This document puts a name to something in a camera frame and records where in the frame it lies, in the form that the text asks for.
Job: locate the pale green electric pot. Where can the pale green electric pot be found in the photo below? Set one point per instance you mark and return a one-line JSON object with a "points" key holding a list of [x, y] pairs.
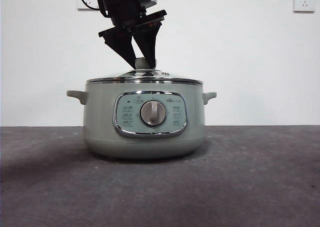
{"points": [[100, 117]]}

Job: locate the glass lid with green knob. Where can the glass lid with green knob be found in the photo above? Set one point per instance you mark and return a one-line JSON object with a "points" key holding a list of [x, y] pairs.
{"points": [[140, 77]]}

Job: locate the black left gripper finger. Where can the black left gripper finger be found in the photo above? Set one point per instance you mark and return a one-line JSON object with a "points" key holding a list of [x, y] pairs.
{"points": [[122, 47], [148, 42]]}

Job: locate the grey pot dial knob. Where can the grey pot dial knob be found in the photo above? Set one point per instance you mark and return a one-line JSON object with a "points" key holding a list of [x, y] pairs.
{"points": [[153, 113]]}

